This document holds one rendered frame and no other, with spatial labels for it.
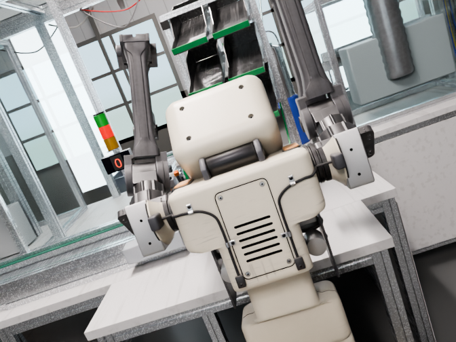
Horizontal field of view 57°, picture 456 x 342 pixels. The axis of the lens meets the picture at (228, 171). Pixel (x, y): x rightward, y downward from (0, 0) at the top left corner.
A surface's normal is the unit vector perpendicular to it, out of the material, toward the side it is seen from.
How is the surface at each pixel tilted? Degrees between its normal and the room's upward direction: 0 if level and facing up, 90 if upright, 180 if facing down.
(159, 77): 90
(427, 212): 90
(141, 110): 66
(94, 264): 90
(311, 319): 82
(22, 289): 90
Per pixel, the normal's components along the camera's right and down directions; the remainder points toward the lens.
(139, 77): 0.14, -0.25
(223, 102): -0.25, -0.42
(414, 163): 0.00, 0.25
